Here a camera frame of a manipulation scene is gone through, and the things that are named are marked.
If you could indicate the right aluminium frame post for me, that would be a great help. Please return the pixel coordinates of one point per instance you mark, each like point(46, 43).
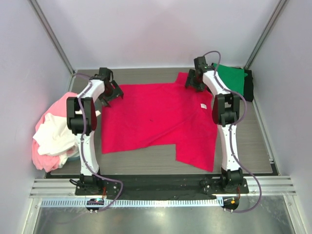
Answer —
point(279, 8)

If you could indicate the folded black t-shirt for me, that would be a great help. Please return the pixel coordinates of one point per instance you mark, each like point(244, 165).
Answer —
point(248, 86)

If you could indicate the light pink t-shirt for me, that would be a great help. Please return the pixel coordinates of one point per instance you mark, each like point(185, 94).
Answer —
point(46, 156)

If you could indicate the magenta red t-shirt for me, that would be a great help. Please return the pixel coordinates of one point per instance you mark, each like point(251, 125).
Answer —
point(162, 114)

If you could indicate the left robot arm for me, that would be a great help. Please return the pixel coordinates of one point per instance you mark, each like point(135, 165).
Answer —
point(82, 122)

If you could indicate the white slotted cable duct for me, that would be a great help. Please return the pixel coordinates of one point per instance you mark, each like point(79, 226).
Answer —
point(98, 203)

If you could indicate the white t-shirt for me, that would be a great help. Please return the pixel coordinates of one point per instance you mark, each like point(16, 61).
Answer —
point(56, 136)

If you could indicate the left aluminium frame post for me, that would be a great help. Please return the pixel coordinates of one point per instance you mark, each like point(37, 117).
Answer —
point(49, 31)

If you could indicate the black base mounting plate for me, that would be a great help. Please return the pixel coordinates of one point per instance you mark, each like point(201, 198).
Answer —
point(160, 187)

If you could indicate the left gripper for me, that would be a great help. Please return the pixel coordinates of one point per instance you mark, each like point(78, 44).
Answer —
point(117, 91)

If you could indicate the folded green t-shirt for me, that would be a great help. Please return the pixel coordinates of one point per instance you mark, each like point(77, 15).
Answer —
point(233, 78)

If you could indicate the aluminium front rail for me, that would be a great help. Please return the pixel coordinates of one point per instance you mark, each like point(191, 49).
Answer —
point(60, 187)

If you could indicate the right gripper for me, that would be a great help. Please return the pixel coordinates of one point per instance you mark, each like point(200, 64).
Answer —
point(199, 87)

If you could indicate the aluminium frame post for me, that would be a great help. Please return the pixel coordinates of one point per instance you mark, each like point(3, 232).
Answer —
point(279, 8)
point(49, 31)

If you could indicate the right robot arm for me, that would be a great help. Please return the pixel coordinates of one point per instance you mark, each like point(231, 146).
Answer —
point(225, 114)

